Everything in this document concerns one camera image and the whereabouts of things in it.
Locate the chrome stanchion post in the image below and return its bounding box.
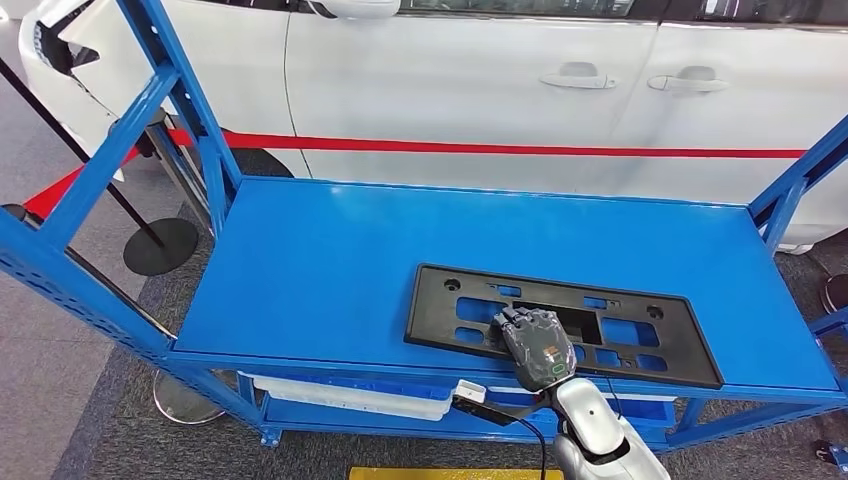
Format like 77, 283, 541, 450
145, 109, 213, 230
0, 203, 227, 425

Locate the black stanchion with round base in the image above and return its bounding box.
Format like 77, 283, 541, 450
0, 58, 200, 278

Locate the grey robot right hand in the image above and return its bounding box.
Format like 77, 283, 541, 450
493, 306, 578, 393

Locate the white car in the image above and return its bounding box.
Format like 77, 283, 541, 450
19, 0, 848, 256

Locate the yellow floor tape square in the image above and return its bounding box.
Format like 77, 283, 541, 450
349, 466, 564, 480

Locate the blue metal shelf rack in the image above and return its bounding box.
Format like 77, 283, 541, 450
0, 0, 848, 458

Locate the black cable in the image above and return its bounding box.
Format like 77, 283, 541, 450
513, 413, 550, 480

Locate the black plastic plate frame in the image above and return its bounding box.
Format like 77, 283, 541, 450
404, 263, 725, 390

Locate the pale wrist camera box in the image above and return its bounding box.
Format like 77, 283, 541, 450
453, 380, 488, 405

